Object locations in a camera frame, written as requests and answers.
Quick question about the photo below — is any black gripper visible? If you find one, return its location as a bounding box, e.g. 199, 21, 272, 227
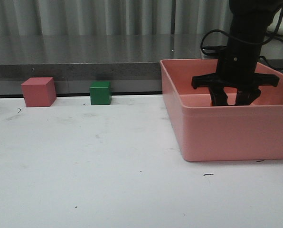
191, 51, 279, 106

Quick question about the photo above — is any pink cube block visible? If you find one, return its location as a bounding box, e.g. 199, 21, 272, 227
21, 77, 57, 107

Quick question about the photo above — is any grey stone counter ledge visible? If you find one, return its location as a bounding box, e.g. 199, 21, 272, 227
0, 33, 283, 95

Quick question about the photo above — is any pink plastic bin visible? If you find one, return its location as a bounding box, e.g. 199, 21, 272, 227
160, 59, 283, 162

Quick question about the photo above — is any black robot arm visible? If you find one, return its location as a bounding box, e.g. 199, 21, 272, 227
191, 0, 283, 106

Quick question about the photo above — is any green cube block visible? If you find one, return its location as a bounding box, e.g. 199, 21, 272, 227
89, 81, 112, 105

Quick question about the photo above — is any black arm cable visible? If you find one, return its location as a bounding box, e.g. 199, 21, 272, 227
200, 0, 283, 71

